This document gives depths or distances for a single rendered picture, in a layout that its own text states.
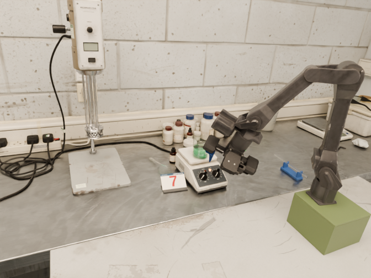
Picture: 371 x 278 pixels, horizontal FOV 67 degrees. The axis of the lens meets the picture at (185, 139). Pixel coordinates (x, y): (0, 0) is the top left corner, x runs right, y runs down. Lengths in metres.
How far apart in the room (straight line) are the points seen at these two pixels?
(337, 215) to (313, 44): 1.25
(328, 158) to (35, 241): 0.82
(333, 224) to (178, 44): 1.01
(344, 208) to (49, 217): 0.87
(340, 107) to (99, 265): 0.73
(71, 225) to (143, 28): 0.88
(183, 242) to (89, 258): 0.25
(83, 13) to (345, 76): 0.72
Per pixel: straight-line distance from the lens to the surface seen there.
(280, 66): 1.79
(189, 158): 1.05
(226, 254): 0.82
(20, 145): 1.33
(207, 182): 1.02
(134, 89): 1.40
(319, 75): 0.78
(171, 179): 1.03
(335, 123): 0.82
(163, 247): 0.82
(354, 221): 0.92
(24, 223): 0.96
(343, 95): 0.80
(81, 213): 0.95
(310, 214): 0.90
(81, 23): 0.93
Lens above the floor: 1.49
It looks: 25 degrees down
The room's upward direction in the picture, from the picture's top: 4 degrees clockwise
